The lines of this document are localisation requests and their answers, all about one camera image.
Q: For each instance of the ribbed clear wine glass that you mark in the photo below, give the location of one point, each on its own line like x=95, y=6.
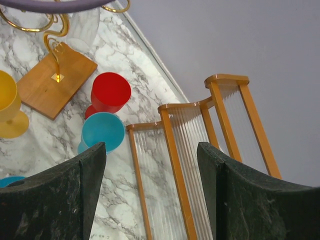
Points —
x=83, y=30

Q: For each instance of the blue plastic goblet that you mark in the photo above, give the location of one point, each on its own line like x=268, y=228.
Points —
x=102, y=127
x=4, y=182

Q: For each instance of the wooden shelf rack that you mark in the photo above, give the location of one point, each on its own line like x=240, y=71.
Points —
x=184, y=125

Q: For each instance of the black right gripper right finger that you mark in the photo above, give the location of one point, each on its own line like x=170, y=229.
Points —
x=246, y=204

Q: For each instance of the gold wire glass rack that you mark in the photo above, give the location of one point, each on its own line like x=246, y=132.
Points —
x=58, y=24

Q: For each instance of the blue plastic goblet front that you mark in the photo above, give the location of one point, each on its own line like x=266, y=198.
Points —
x=4, y=182

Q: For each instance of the wine glass rack wooden base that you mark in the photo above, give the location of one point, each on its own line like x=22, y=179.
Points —
x=40, y=89

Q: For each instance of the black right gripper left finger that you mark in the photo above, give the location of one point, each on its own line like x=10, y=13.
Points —
x=56, y=204

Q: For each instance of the blue plastic goblet near rack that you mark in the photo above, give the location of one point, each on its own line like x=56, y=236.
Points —
x=102, y=127

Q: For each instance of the red plastic goblet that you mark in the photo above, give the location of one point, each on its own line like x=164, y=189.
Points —
x=109, y=93

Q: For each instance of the yellow plastic goblet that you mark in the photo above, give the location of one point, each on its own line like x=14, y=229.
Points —
x=13, y=122

